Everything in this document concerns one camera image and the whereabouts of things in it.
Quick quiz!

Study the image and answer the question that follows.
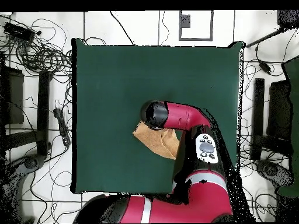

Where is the tan terry towel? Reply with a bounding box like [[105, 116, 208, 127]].
[[132, 121, 180, 160]]

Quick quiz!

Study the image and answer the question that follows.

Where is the black power strip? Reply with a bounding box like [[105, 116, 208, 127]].
[[53, 107, 71, 147]]

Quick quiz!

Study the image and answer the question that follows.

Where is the dark green table cloth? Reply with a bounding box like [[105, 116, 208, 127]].
[[71, 38, 245, 195]]

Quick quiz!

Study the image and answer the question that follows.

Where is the dark tripod rod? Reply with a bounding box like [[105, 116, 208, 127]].
[[245, 9, 299, 48]]

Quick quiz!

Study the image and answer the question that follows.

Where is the black electronics box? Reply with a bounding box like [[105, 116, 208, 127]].
[[3, 21, 36, 43]]

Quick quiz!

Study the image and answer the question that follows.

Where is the dark flat box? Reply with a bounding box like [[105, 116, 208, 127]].
[[0, 66, 25, 125], [266, 79, 293, 141]]

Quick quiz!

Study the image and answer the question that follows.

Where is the grey curved base foot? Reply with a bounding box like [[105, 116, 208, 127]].
[[254, 159, 295, 187], [0, 153, 46, 223]]

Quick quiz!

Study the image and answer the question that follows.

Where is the tangle of black cables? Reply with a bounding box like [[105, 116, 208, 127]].
[[0, 13, 73, 78]]

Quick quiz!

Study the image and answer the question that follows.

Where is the black upright bar stand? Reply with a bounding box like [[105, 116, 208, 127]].
[[36, 71, 53, 157], [251, 78, 266, 162]]

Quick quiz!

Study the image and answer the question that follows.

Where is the dark grey power adapter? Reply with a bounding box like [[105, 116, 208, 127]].
[[258, 60, 273, 75]]

